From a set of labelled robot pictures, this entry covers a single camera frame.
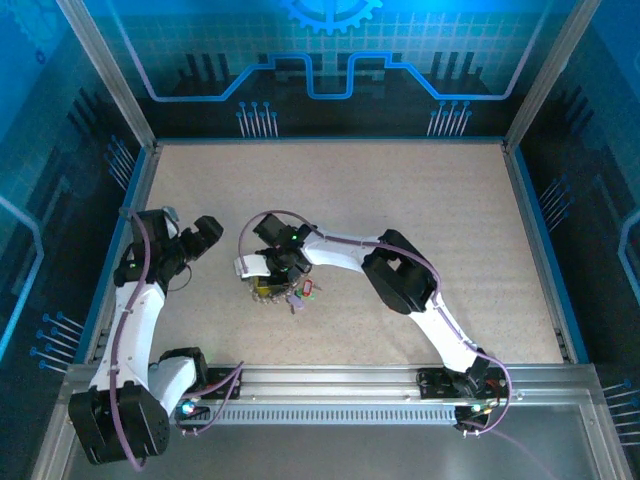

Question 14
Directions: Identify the grey metal panel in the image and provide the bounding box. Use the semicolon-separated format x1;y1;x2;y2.
29;399;631;480

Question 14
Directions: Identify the bunch of keys with tags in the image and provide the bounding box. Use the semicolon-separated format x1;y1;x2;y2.
248;278;301;307

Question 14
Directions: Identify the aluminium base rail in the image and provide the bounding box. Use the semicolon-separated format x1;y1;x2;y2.
64;363;599;407

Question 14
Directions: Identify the aluminium frame post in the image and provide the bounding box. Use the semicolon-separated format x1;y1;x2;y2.
55;0;162;151
502;0;604;151

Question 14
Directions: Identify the blue circuit print panel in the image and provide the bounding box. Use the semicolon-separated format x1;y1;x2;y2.
514;0;640;480
0;0;151;480
82;0;584;142

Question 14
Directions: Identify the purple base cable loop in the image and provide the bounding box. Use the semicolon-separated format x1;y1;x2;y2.
173;360;245;437
457;369;556;480

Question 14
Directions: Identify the slotted grey cable duct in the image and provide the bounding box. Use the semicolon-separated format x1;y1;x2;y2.
169;407;459;427

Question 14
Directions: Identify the small LED circuit board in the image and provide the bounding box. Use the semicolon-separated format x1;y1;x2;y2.
175;399;211;421
454;402;494;419

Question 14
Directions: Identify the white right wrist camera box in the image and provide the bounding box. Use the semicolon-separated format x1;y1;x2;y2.
232;253;271;280

